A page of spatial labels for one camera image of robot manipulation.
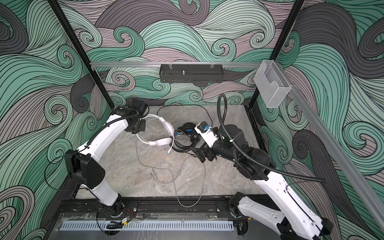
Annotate black right rear frame post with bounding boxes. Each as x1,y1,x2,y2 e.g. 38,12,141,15
249,1,304,111

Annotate black perforated wall tray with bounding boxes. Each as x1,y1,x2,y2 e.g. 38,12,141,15
159,64,224,84

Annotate white headphones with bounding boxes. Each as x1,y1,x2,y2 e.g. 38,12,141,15
137,114,175,154

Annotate clear plastic wall bin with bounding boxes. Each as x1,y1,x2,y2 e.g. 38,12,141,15
254,60,292,108

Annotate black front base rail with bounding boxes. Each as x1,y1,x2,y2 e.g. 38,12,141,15
58,195,240,219

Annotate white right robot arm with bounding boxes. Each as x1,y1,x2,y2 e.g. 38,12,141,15
193,122,334,240

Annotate black corrugated right conduit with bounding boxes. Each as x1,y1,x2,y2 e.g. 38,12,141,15
217,93,327,183

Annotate black left rear frame post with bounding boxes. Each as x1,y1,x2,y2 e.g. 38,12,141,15
47,0,115,110

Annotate black gaming headphones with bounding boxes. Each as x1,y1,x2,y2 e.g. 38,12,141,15
173,123,201,153

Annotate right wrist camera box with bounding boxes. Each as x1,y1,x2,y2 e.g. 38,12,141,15
195,121,219,148

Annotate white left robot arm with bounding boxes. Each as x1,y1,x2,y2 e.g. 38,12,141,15
65,99,149,218

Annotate black corrugated conduit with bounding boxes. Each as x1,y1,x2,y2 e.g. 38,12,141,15
84,113,138,148
217,93,327,183

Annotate black corrugated left conduit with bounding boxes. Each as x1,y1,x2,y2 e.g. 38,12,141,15
84,113,138,148

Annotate black frame post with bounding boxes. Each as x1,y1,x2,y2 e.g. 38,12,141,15
249,1,304,111
47,0,115,110

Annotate white slotted cable duct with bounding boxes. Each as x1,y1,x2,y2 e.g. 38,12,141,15
60,220,235,232

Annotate aluminium right rail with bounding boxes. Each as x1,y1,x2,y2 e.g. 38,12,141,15
275,63,384,230

